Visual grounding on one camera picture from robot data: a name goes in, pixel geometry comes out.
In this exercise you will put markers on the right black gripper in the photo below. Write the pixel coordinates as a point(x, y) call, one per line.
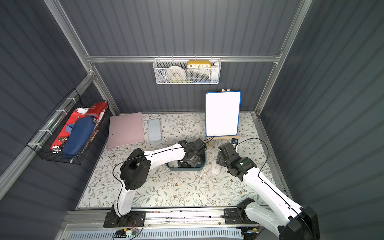
point(222, 159)

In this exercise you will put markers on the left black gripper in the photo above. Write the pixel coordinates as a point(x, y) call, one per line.
point(194, 159)

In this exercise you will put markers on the teal storage box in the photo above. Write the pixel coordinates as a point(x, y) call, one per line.
point(187, 167)

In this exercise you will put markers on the beige white mouse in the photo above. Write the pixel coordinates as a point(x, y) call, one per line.
point(173, 164)

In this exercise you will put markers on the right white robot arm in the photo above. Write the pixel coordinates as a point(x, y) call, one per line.
point(286, 219)

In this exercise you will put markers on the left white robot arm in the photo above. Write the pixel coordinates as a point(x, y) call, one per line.
point(134, 172)

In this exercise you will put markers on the floral table mat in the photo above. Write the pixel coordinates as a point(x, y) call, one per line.
point(167, 188)

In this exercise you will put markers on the light blue case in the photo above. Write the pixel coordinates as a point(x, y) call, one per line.
point(154, 130)

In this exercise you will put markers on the blue framed whiteboard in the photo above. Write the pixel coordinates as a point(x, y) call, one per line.
point(223, 114)

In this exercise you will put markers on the pink folder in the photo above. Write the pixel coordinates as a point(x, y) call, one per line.
point(125, 129)

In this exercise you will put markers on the white tape roll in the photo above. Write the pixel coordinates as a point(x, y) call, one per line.
point(176, 74)

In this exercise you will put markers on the yellow clock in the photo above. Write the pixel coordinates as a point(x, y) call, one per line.
point(199, 64)

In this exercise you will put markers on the red package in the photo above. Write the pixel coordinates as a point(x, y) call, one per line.
point(96, 111)

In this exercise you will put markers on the navy blue pouch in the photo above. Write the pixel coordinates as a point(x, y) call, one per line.
point(80, 134)

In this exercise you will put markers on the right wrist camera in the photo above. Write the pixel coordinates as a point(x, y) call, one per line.
point(235, 141)

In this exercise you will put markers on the white wire basket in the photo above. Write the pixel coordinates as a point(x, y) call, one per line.
point(194, 76)

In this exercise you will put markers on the black wire basket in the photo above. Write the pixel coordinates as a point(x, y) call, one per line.
point(43, 139)

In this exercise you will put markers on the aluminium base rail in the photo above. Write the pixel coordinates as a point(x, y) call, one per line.
point(171, 218)

